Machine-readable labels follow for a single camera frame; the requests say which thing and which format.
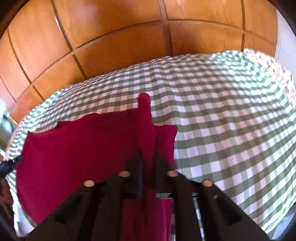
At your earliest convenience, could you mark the magenta red cloth garment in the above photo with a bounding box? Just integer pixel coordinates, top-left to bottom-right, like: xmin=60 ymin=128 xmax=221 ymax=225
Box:
xmin=16 ymin=93 xmax=178 ymax=240

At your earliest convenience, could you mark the wooden panelled wardrobe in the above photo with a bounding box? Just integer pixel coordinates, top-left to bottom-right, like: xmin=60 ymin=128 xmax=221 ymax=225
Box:
xmin=1 ymin=1 xmax=278 ymax=121

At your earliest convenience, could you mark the green white checkered bedsheet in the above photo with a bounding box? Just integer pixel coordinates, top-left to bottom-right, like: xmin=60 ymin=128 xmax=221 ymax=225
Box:
xmin=6 ymin=49 xmax=295 ymax=234

